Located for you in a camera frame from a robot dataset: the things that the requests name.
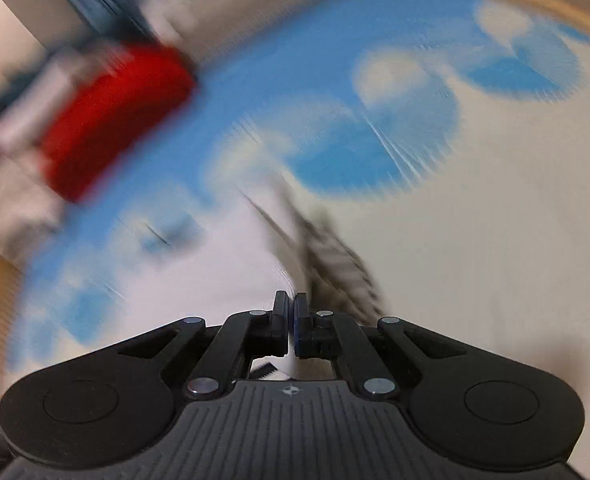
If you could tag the blue white printed bed sheet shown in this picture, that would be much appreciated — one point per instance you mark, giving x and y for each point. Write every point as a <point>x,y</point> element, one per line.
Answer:
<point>425,185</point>

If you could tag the red knit blanket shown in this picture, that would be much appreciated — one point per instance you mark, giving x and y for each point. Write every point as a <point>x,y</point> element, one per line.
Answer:
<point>115,115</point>

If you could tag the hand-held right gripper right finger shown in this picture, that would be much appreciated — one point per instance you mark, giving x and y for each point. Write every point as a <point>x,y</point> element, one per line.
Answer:
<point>301,317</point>

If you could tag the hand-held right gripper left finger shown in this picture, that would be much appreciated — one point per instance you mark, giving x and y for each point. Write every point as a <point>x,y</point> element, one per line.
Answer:
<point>286,312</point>

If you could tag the black white striped shirt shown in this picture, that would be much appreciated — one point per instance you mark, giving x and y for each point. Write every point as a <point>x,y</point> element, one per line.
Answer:
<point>325,255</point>

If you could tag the white folded blanket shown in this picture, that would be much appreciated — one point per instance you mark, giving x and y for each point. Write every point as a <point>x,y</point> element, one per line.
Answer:
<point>35,100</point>

